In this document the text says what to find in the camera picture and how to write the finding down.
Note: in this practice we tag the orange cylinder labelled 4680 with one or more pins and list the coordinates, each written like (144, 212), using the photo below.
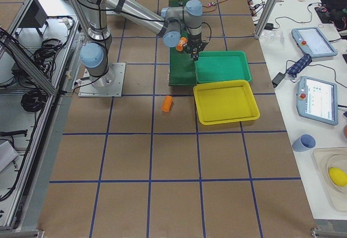
(183, 41)

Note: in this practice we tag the plain orange cylinder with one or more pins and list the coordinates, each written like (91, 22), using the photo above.
(167, 103)

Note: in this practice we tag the green conveyor belt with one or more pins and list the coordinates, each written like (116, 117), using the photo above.
(184, 19)

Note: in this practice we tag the small green controller board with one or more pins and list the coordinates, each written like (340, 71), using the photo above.
(210, 4)

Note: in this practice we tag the green plastic tray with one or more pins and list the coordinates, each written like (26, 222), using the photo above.
(215, 66)

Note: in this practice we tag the yellow plastic tray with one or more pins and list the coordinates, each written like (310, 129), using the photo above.
(225, 102)

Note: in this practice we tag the clear plastic bag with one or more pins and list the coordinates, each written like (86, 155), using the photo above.
(271, 36)

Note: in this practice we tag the blue plaid folded umbrella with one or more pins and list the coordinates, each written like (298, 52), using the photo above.
(299, 65)

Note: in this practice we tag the far blue teach pendant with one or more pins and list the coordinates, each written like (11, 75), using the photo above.
(313, 42)

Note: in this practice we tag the blue teach pendant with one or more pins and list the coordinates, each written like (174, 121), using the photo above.
(317, 100)
(313, 42)

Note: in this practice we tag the near blue teach pendant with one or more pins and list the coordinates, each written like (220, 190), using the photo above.
(317, 100)

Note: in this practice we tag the light blue plastic cup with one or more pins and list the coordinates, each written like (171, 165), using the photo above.
(303, 143)

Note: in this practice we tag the yellow lemon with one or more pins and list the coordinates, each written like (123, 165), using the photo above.
(338, 176)

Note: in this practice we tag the aluminium frame post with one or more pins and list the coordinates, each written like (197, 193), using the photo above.
(264, 18)

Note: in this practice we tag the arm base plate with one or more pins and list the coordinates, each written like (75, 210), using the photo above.
(110, 85)

